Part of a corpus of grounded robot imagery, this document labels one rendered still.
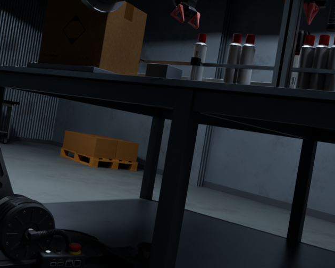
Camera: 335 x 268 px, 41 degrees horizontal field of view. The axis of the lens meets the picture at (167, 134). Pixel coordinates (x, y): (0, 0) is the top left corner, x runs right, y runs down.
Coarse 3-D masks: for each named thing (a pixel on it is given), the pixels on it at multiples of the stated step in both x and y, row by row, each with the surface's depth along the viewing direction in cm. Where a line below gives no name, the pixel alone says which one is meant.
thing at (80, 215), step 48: (0, 96) 189; (96, 96) 151; (144, 96) 139; (192, 96) 128; (240, 96) 120; (192, 144) 132; (144, 192) 285; (144, 240) 180; (192, 240) 193; (240, 240) 209; (288, 240) 227
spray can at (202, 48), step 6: (198, 36) 178; (204, 36) 177; (198, 42) 178; (204, 42) 178; (198, 48) 176; (204, 48) 177; (198, 54) 176; (204, 54) 177; (204, 60) 178; (192, 66) 177; (198, 66) 176; (198, 72) 177; (198, 78) 177
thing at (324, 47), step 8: (320, 40) 150; (328, 40) 150; (320, 48) 149; (328, 48) 149; (320, 56) 149; (328, 56) 149; (312, 64) 151; (320, 64) 149; (312, 80) 150; (320, 80) 148; (312, 88) 149; (320, 88) 149
